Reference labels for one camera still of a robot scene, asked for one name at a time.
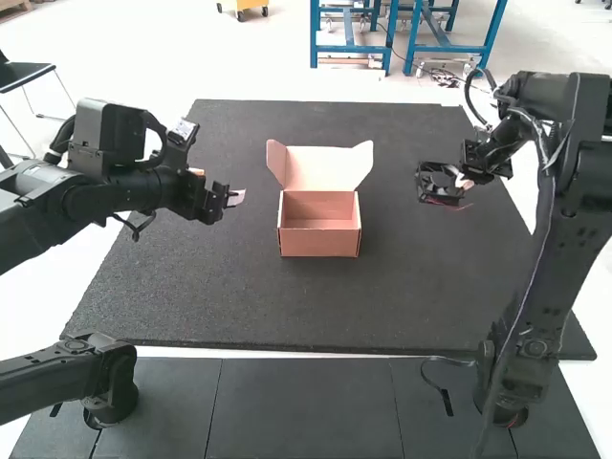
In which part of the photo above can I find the blue metal frame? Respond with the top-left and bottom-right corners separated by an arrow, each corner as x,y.
309,0 -> 395,77
403,0 -> 509,77

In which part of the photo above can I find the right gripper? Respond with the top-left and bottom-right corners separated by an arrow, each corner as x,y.
455,142 -> 514,190

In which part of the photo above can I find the black square fan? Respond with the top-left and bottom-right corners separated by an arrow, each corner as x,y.
413,160 -> 475,211

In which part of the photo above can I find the cardboard box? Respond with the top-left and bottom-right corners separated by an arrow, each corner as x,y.
265,139 -> 375,259

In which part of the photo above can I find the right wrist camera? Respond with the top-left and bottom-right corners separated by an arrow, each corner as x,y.
460,138 -> 481,166

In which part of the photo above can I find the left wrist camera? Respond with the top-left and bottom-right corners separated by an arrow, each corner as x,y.
164,116 -> 201,147

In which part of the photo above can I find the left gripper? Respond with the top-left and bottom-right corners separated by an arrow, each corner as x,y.
178,166 -> 248,227

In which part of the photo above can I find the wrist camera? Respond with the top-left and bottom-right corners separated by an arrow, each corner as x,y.
164,116 -> 201,147
460,138 -> 481,166

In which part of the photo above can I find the dark base panel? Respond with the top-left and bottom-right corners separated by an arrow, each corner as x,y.
8,356 -> 225,459
388,358 -> 602,459
204,357 -> 406,459

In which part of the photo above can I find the yellow cart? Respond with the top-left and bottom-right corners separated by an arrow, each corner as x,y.
215,0 -> 271,23

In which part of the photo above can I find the black mat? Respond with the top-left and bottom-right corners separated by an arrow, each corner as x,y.
61,98 -> 599,361

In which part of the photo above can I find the black chair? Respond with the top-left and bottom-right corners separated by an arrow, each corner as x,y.
0,47 -> 78,169

